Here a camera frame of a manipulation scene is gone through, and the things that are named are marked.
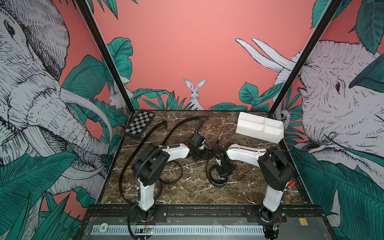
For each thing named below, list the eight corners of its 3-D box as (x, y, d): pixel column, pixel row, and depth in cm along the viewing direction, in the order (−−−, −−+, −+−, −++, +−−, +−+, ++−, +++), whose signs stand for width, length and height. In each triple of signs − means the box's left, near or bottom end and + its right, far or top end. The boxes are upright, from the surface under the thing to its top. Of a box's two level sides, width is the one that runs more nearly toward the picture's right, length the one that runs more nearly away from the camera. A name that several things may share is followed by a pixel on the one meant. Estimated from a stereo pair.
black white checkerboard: (124, 134, 107) (123, 131, 104) (142, 112, 121) (141, 109, 119) (138, 138, 105) (137, 136, 102) (154, 115, 119) (153, 113, 116)
